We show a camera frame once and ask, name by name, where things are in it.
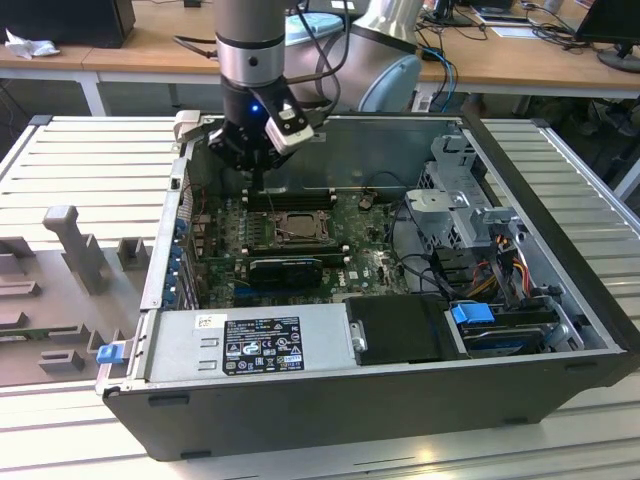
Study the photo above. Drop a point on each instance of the metal locking lever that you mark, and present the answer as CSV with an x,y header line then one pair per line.
x,y
270,205
285,232

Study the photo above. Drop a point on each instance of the silver CPU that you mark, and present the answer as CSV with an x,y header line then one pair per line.
x,y
300,224

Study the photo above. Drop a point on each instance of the black RAM slot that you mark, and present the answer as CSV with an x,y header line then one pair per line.
x,y
300,206
300,201
300,196
300,191
295,248
295,245

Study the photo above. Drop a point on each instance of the CPU socket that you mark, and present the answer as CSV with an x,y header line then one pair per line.
x,y
300,241

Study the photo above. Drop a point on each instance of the blue expansion slot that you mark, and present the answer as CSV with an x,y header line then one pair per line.
x,y
242,289

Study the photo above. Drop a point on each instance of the grey case release latch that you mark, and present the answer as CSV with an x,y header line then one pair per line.
x,y
186,125

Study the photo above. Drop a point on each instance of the wooden desk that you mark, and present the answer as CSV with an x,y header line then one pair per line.
x,y
150,45

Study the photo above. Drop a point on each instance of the black graphics card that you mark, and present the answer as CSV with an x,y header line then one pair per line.
x,y
285,274

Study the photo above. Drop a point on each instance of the green motherboard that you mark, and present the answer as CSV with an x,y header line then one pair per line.
x,y
372,260

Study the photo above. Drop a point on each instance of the black equipment box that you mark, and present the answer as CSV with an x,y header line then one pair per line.
x,y
65,22

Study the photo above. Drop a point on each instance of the crumpled white paper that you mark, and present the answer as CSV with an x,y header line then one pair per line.
x,y
32,45

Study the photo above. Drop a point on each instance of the metal drive cage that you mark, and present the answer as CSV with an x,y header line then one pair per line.
x,y
450,200

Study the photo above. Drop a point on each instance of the grey power supply unit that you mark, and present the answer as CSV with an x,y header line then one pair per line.
x,y
190,350

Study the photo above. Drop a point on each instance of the black plastic shroud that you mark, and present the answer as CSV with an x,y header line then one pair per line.
x,y
400,330

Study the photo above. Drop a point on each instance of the grey parts rack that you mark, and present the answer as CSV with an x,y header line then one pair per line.
x,y
50,310

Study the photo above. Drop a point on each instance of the blue plastic latch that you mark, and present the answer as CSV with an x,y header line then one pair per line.
x,y
109,354

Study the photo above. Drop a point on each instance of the blue disk carrier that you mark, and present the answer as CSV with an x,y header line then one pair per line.
x,y
470,317

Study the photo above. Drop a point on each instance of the black PC case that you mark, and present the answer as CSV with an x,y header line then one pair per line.
x,y
300,420

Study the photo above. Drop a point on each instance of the black monitor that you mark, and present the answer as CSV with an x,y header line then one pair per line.
x,y
605,20

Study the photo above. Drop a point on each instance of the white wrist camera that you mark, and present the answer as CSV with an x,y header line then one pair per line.
x,y
292,137

